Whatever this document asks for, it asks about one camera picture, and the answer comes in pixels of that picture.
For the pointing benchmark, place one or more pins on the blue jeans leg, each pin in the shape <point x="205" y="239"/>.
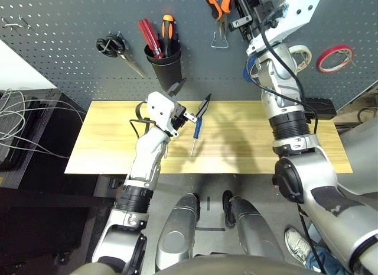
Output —
<point x="322" y="261"/>

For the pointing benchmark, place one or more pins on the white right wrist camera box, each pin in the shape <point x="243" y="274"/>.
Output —
<point x="298" y="12"/>

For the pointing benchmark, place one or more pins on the grey perforated pegboard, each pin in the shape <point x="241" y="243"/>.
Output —
<point x="74" y="9"/>

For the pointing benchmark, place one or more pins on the metal peg hook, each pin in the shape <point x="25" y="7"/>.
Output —
<point x="11" y="26"/>
<point x="26" y="23"/>

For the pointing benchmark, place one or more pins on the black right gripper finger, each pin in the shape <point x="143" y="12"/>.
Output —
<point x="242" y="4"/>

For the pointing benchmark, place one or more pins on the silver right robot leg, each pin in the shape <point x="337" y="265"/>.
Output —
<point x="254" y="230"/>

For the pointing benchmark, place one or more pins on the grey robot torso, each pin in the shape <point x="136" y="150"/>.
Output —
<point x="221" y="266"/>

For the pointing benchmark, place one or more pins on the silver left robot leg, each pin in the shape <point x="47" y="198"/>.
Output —
<point x="177" y="236"/>

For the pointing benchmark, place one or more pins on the red tape roll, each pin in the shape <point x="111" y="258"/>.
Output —
<point x="320" y="62"/>

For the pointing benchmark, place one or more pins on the black plastic tool case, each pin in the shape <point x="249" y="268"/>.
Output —
<point x="322" y="108"/>

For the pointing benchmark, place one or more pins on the blue tape roll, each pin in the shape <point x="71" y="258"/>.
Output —
<point x="245" y="72"/>

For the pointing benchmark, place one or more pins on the white grey sneaker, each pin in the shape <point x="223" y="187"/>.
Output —
<point x="296" y="245"/>

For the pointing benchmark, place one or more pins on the white tape roll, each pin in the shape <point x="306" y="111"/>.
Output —
<point x="307" y="54"/>

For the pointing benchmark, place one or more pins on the black tool cup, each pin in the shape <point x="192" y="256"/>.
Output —
<point x="166" y="74"/>

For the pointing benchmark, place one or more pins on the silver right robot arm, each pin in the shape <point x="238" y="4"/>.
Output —
<point x="283" y="80"/>

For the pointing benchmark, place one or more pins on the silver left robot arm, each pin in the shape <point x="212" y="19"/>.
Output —
<point x="147" y="156"/>

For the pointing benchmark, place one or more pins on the black equipment box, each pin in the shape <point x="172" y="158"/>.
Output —
<point x="35" y="165"/>

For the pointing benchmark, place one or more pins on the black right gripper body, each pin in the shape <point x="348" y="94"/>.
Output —
<point x="260" y="12"/>

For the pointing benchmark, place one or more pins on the orange black needle-nose pliers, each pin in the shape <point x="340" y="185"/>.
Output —
<point x="214" y="6"/>

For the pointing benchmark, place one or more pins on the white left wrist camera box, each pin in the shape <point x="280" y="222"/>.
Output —
<point x="159" y="106"/>

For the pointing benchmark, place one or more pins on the white side panel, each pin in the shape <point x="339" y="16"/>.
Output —
<point x="17" y="74"/>

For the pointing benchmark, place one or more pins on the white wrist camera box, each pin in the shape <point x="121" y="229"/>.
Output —
<point x="159" y="106"/>
<point x="298" y="12"/>

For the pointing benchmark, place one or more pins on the silver robot leg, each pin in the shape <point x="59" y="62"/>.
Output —
<point x="254" y="230"/>
<point x="177" y="236"/>

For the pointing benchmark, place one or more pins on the grey machine housing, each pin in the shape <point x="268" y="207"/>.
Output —
<point x="363" y="150"/>

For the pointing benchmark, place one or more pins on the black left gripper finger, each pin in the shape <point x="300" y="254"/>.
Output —
<point x="203" y="106"/>
<point x="176" y="88"/>

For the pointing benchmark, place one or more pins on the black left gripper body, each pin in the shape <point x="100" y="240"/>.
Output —
<point x="178" y="116"/>

